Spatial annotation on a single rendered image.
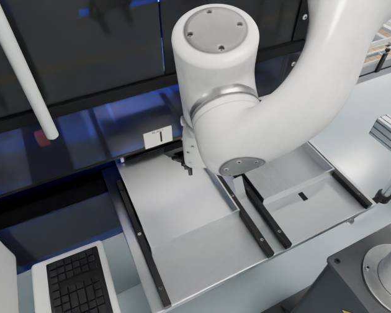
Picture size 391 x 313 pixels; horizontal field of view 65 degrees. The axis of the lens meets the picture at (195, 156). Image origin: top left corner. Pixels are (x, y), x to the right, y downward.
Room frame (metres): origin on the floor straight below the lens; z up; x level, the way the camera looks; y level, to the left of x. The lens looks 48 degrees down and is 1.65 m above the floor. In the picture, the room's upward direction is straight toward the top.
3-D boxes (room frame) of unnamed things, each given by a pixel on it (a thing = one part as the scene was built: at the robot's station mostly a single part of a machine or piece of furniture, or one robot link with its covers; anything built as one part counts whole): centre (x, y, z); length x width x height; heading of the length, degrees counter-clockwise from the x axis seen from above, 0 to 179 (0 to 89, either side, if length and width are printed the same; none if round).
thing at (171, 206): (0.56, 0.07, 0.90); 0.34 x 0.26 x 0.04; 26
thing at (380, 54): (1.18, -0.61, 0.92); 0.69 x 0.16 x 0.16; 116
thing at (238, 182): (0.50, -0.15, 0.91); 0.14 x 0.03 x 0.06; 26
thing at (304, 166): (0.71, -0.24, 0.90); 0.34 x 0.26 x 0.04; 26
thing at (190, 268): (0.57, -0.12, 0.87); 0.70 x 0.48 x 0.02; 116
